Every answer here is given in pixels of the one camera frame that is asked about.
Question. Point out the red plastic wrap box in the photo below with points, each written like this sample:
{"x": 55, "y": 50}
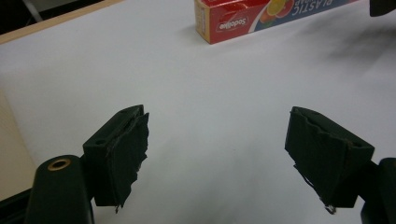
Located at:
{"x": 230, "y": 25}

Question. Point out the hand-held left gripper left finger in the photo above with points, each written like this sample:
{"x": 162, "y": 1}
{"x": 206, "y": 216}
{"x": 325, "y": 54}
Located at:
{"x": 118, "y": 161}

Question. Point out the grey metal stand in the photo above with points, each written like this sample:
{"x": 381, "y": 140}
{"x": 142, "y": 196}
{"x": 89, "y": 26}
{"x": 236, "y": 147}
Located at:
{"x": 32, "y": 9}

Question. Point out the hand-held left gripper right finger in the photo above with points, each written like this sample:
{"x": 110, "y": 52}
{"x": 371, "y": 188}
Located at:
{"x": 327, "y": 161}

